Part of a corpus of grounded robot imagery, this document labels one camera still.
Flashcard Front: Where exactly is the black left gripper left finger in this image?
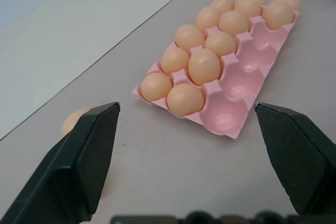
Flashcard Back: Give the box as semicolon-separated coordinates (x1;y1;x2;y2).
0;101;121;224

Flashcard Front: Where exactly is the pink plastic egg tray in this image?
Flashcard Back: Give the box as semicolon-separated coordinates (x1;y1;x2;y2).
132;5;301;140

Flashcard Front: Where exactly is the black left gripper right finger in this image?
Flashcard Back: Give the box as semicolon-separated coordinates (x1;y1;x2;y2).
254;102;336;216

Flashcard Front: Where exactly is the tan egg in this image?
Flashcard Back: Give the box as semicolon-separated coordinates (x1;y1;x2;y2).
141;72;173;102
166;83;205;117
218;10;249;38
194;6;222;31
188;48;221;86
174;24;206;51
209;0;235;14
272;0;302;12
160;47;190;76
204;31;237;56
262;1;294;30
61;108;91;137
234;0;266;19

